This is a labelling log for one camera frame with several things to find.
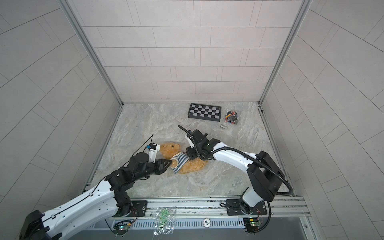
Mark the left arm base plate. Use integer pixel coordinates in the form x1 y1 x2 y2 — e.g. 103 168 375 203
111 200 148 218

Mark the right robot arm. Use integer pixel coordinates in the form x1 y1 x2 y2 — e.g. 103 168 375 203
178 126 293 215

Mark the round white sticker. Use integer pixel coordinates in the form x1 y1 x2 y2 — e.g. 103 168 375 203
203 218 212 228

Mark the clear bag with green parts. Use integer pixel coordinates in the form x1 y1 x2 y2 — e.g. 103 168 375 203
154 207 177 236

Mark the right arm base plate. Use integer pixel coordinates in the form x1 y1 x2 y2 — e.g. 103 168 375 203
224 199 268 216

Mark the right circuit board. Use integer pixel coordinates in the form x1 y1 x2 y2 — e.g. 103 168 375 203
243 218 261 234

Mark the circuit board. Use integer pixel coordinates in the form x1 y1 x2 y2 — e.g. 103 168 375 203
243 218 261 234
113 220 133 236

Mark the black white chessboard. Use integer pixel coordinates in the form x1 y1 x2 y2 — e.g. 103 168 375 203
188 103 222 122

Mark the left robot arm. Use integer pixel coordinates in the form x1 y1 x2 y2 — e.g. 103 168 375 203
19 152 172 240

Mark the brown teddy bear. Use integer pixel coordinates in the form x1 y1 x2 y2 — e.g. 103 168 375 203
160 143 207 175

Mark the aluminium mounting rail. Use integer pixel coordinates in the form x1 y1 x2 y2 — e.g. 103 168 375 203
58 196 311 222

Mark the blue white striped sweater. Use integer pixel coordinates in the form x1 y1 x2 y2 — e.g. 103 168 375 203
171 152 190 174

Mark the left circuit board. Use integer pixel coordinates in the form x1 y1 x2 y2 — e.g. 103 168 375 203
113 220 133 236

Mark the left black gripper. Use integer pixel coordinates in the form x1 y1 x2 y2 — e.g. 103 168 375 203
132 159 174 183

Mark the bag of colourful small parts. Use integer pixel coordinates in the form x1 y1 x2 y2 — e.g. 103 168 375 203
225 111 239 125

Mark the black corrugated cable hose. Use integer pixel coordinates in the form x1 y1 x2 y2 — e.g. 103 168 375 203
177 124 295 234

